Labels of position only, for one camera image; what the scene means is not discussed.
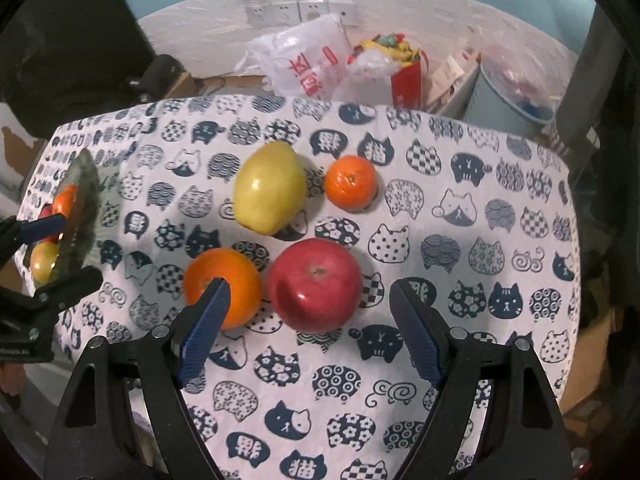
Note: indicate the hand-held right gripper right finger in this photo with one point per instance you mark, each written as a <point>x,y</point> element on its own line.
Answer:
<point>417,335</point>

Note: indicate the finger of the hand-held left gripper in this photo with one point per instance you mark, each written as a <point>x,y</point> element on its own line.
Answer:
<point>65,285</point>
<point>42,227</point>

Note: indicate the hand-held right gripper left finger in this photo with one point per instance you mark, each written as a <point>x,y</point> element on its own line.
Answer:
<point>205,332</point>

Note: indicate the red apple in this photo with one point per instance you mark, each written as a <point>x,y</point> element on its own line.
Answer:
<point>315,287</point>
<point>46,211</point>

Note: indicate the medium orange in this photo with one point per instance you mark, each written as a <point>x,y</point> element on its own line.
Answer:
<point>67,200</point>

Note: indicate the green patterned glass bowl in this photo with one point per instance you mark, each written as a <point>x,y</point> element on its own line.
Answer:
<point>87,195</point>

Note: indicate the large orange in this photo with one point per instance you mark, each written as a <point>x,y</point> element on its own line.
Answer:
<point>235,270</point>

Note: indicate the cat print tablecloth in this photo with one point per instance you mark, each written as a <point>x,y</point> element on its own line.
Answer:
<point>425,210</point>

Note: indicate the small mandarin orange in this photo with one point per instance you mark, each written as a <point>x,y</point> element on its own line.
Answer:
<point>351,183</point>

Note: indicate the brown cardboard piece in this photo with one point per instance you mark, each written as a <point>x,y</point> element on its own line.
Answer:
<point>595,350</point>

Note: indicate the black speaker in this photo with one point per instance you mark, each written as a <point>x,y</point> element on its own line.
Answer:
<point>157,77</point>

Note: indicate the black hanging cloth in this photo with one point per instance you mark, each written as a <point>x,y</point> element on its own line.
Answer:
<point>60,35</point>

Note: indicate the small cardboard box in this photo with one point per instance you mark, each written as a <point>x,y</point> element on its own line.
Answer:
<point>187,85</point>

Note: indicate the light blue bin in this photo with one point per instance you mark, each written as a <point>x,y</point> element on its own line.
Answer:
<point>495,105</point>

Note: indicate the red and white bag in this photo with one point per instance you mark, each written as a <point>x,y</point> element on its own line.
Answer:
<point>405,85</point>

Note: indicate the cardboard packaging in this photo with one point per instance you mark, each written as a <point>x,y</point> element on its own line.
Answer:
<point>450,80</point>

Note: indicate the white plastic bag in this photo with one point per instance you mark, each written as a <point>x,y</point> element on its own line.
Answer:
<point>300,55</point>

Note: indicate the white wall socket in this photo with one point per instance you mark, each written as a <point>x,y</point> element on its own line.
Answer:
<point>286,12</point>
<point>314,10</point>
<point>342,14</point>
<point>260,16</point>

